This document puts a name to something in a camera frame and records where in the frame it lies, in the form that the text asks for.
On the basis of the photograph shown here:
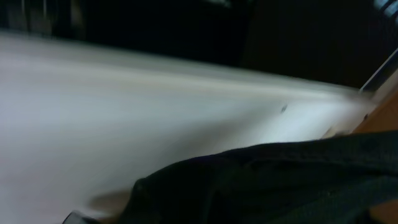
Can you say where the black shorts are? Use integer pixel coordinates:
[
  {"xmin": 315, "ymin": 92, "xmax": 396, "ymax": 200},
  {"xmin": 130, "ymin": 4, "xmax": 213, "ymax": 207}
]
[{"xmin": 119, "ymin": 131, "xmax": 397, "ymax": 224}]

